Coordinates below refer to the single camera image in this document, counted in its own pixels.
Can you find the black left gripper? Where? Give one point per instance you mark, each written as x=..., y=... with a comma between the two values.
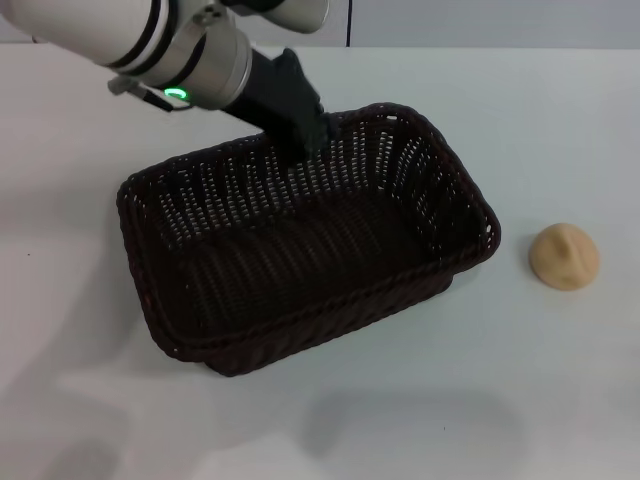
x=280, y=95

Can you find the black woven rectangular basket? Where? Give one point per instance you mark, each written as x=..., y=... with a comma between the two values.
x=310, y=260

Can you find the beige round bread bun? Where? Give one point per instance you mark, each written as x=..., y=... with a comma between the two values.
x=564, y=257

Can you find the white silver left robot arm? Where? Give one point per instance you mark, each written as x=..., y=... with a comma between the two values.
x=100, y=30

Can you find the black vertical wall strip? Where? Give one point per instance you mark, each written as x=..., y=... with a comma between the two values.
x=349, y=25

